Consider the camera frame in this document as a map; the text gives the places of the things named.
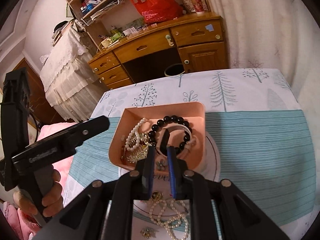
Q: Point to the dark wooden door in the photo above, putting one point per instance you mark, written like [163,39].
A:
[44,113]

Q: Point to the pink jewelry tray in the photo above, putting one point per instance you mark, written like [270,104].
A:
[152,120]

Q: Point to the wooden bookshelf hutch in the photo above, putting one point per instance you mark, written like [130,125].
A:
[100,2]

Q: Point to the white lace covered furniture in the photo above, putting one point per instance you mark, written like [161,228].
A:
[70,85]

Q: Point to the smartwatch with pink band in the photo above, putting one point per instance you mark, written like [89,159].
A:
[177,135]

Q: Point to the blue flower brooch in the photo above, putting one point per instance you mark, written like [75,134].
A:
[161,164]

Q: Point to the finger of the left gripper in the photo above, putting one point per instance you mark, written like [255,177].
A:
[86,130]

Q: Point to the pink quilt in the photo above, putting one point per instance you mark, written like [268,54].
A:
[20,216]

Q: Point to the wooden desk with drawers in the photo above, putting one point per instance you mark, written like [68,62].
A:
[196,41]

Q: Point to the white wire basket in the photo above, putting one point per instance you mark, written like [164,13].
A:
[100,10]

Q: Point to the red white paper cup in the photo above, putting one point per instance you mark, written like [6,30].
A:
[199,6]

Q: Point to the teal white tree tablecloth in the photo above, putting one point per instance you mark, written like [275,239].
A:
[257,137]

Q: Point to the white floral curtain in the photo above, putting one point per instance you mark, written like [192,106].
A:
[278,34]

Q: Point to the gold leaf brooch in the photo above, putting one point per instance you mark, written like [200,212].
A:
[133,151]

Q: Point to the red plastic bag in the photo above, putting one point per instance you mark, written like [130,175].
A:
[157,11]

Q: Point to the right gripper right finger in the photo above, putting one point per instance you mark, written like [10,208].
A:
[178,183]

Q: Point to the small gold earrings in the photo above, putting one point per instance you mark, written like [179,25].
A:
[148,232]

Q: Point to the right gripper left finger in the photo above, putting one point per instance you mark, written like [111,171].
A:
[146,169]

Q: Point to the round white floral placemat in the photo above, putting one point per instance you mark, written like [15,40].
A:
[162,205]

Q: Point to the gold round brooch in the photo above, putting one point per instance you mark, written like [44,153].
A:
[156,196]

